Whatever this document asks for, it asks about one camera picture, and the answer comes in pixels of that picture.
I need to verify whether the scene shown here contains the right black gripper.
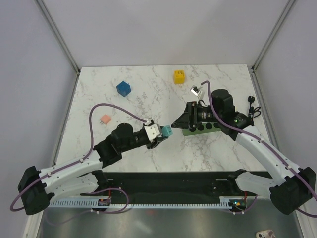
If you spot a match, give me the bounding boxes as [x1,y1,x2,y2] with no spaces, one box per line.
[171,102,222,130]

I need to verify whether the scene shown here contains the teal usb charger plug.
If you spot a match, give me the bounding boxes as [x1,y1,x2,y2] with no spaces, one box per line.
[161,125,173,137]

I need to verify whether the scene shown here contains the yellow cube adapter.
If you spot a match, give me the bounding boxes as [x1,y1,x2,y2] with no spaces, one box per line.
[173,70,186,85]

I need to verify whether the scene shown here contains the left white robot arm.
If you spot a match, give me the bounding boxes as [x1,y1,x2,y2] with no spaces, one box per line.
[18,122,172,215]

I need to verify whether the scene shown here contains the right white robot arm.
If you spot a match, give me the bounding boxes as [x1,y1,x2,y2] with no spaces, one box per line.
[172,89,317,215]

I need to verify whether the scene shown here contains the pink charger plug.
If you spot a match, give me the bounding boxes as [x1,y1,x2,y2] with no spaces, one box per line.
[100,115,111,125]

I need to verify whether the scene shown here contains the green power strip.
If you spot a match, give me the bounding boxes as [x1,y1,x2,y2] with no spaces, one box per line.
[182,123,221,136]

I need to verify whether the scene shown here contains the blue cube adapter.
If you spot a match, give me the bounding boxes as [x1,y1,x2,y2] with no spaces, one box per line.
[116,81,131,97]

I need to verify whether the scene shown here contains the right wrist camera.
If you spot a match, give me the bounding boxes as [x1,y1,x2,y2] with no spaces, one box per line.
[190,85,204,100]

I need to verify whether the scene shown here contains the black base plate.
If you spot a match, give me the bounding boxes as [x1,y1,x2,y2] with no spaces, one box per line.
[74,171,273,205]

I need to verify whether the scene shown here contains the black power strip cord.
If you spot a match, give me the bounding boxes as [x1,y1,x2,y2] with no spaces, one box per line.
[246,95,262,119]

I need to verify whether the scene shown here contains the white cable duct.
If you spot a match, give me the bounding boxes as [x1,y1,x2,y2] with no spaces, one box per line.
[49,197,232,209]

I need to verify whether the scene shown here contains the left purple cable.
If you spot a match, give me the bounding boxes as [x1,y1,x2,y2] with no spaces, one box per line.
[9,103,149,212]

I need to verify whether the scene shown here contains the purple cable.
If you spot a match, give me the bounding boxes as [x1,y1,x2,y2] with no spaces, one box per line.
[200,81,317,217]
[9,103,149,212]

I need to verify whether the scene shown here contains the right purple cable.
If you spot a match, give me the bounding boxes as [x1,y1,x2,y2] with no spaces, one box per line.
[200,81,317,217]

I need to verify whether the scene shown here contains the right aluminium frame post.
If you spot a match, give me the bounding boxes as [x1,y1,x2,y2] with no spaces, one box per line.
[250,0,297,73]

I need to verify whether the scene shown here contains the aluminium frame post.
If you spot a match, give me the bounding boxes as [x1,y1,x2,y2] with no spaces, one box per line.
[250,0,297,73]
[35,0,81,76]

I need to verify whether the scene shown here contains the left aluminium frame post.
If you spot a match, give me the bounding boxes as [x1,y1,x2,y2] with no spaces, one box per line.
[35,0,81,76]

